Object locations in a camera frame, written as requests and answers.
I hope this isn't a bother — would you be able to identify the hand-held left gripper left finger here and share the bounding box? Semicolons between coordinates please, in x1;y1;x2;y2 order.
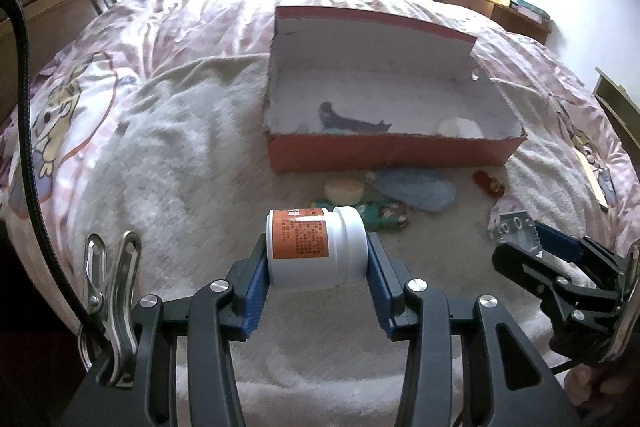
60;232;273;427

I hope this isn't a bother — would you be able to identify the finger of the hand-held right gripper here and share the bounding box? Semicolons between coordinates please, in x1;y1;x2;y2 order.
492;241;576;308
532;219;626;288

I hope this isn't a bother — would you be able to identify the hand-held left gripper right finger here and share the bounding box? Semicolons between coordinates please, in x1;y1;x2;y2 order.
366;231;576;427

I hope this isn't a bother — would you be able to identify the grey plastic plate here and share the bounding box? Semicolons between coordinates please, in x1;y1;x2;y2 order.
487;212;543;258

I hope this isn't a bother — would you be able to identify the white jar with orange label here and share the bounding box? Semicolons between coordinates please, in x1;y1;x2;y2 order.
265;206;370;292

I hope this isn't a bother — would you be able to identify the green tube with yellow cap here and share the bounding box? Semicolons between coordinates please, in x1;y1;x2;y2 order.
310;201;411;232

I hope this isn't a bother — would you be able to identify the blue correction tape dispenser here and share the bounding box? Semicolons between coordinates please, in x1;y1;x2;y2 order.
365;169;457;212

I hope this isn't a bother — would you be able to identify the beige oval soap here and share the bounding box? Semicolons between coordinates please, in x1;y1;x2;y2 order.
324;178;365;206

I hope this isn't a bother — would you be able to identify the red cardboard box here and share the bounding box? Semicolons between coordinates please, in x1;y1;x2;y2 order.
262;5;528;174

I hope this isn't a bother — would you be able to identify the white plastic case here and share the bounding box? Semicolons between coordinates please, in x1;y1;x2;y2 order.
437;117;483;140

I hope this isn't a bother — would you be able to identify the blue pipe elbow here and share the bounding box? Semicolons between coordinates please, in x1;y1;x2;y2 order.
317;102;393;134

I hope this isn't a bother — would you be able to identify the person's right hand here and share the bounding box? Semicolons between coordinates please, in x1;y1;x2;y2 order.
564;352;640;423

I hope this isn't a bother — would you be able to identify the red-brown clip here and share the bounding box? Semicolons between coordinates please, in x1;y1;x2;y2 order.
472;170;507;198

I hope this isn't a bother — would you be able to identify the beige towel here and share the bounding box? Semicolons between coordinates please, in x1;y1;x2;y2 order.
47;57;626;427

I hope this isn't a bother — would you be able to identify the stack of books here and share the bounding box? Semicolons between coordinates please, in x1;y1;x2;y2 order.
510;0;550;24

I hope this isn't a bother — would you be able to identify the pink printed quilt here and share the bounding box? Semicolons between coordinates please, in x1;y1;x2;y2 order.
0;0;640;258

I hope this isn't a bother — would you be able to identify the black braided cable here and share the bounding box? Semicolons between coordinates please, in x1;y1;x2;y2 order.
0;0;106;358

